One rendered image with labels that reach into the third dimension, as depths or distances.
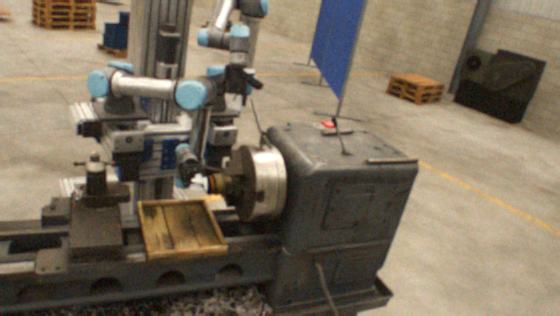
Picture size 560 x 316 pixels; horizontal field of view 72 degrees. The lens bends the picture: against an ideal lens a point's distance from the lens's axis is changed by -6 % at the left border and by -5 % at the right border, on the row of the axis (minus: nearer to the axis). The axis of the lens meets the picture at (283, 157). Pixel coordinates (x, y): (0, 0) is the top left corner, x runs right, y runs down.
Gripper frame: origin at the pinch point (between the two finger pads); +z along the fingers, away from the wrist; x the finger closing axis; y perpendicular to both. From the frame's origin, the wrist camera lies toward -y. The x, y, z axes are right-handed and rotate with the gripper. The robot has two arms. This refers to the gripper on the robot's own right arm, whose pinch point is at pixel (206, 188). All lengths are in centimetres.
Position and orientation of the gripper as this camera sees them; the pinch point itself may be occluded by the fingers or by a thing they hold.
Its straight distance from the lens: 160.1
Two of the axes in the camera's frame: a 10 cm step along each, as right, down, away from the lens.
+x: 1.9, -9.0, -3.9
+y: -9.0, 0.1, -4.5
